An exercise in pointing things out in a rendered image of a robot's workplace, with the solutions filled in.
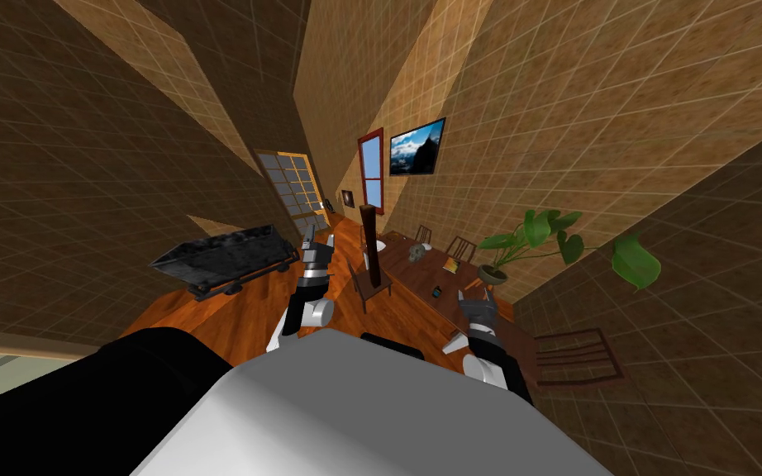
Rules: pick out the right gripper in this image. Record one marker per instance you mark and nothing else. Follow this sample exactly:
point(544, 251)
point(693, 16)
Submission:
point(480, 317)

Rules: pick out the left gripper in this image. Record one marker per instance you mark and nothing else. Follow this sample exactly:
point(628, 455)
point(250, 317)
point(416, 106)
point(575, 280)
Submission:
point(317, 255)

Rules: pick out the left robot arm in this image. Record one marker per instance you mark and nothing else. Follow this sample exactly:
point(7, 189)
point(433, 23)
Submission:
point(77, 410)

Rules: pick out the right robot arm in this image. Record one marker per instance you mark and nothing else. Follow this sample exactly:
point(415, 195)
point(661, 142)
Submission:
point(497, 367)

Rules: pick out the small dark mug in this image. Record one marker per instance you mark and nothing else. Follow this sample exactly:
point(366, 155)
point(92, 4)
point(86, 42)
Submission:
point(436, 291)

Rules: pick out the orange book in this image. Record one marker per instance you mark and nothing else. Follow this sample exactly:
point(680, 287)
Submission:
point(452, 266)

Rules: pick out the brown wooden chair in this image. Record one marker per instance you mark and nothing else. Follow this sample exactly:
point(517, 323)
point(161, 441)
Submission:
point(369, 291)
point(579, 360)
point(462, 248)
point(423, 234)

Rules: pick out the glass pane door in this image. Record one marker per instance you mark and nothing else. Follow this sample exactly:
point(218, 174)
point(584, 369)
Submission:
point(292, 188)

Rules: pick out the white plate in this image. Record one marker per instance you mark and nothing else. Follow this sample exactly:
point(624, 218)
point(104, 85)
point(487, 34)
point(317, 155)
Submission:
point(381, 246)

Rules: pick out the long brown wooden table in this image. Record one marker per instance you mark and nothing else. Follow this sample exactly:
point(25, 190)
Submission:
point(414, 281)

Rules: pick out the grey skull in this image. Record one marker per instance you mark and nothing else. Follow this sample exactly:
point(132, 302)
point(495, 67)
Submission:
point(417, 252)

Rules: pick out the red framed window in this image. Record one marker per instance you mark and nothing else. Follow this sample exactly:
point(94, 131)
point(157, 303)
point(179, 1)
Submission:
point(372, 172)

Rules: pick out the green potted plant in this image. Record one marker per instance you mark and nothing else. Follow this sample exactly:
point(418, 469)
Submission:
point(540, 231)

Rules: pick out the black mine cart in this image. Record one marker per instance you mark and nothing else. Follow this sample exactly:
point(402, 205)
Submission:
point(222, 261)

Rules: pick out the mountain landscape picture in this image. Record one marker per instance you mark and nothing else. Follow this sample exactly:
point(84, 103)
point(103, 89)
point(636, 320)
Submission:
point(417, 147)

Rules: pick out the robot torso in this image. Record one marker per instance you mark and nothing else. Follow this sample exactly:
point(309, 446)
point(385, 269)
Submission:
point(354, 416)

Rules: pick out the small dark wall picture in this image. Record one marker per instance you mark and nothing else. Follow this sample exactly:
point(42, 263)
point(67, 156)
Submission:
point(348, 199)

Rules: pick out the dark brown tall post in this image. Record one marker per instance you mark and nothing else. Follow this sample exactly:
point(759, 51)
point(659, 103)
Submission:
point(371, 248)

